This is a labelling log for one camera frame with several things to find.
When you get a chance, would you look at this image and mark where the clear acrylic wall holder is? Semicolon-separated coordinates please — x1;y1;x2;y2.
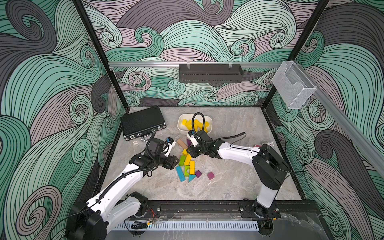
272;61;317;110

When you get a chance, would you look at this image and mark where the black wall-mounted tray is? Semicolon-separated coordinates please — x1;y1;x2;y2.
179;64;244;85

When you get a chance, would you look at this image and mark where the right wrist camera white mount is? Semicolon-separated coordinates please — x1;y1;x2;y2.
187;130;199;147

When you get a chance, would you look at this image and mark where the teal long block at left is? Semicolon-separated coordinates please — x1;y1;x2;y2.
176;166;186;182

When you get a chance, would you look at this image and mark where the white slotted cable duct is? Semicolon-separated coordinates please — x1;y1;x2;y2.
113;220;259;232

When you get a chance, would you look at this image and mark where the green rectangular block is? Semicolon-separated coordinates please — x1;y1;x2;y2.
179;155;186;166

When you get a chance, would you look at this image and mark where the yellow upright long block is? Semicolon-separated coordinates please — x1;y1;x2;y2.
184;154;192;166

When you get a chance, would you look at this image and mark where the light green arch block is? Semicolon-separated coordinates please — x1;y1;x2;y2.
184;166;190;177

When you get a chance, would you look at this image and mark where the black aluminium carrying case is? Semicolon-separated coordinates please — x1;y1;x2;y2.
121;107;167;141

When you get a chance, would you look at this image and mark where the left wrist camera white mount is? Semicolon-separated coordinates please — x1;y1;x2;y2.
163;137;176;157

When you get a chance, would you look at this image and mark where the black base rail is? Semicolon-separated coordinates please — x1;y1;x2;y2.
145;199;320;220

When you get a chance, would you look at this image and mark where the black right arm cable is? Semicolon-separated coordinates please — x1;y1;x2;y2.
191;112;247;143

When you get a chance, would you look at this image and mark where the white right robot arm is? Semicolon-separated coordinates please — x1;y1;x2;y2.
187;141;289;220

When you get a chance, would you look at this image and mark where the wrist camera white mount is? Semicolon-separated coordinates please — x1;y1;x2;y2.
187;130;199;147
163;137;176;157

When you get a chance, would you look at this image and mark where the white plastic tub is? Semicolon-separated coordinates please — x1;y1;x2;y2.
178;114;213;135

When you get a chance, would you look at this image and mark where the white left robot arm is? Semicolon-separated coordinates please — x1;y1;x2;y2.
65;154;180;240

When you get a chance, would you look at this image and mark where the purple cube block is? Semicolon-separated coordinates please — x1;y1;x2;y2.
196;170;202;178

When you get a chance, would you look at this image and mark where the magenta cube block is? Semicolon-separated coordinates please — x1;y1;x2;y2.
207;172;215;180

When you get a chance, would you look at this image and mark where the teal triangle block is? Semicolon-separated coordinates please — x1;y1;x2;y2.
189;175;196;183

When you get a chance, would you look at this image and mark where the natural wood rectangular block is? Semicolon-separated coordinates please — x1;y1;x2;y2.
177;139;188;150

